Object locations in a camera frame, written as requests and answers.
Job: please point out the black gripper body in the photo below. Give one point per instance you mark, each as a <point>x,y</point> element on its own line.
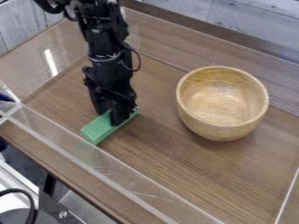
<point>110,75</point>

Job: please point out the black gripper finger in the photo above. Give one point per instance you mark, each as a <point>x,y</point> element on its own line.
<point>119,114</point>
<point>99,101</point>

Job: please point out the green rectangular block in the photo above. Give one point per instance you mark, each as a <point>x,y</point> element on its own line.
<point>99,129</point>

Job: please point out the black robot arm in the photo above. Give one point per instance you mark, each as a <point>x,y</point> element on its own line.
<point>104,30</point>

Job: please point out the light wooden bowl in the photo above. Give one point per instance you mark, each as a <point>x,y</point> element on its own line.
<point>222,102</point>

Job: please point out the black table leg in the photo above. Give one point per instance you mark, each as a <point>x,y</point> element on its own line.
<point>50,184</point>

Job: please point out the clear acrylic tray wall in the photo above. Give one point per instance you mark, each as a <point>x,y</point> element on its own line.
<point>155,174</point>

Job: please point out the grey metal base plate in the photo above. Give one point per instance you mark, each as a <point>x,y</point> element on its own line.
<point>72,210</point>

